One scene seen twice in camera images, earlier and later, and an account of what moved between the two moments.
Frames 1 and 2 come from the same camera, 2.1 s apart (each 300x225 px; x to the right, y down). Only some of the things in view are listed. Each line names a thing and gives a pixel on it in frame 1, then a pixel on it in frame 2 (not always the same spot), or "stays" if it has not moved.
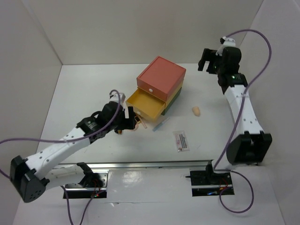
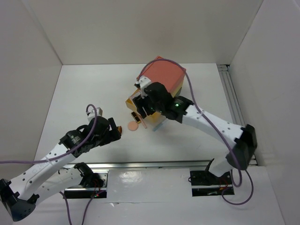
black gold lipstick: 137,119 stays
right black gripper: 208,55 → 138,102
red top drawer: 161,78 stays
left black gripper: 127,123 → 111,135
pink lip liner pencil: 142,120 stays
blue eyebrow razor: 160,123 stays
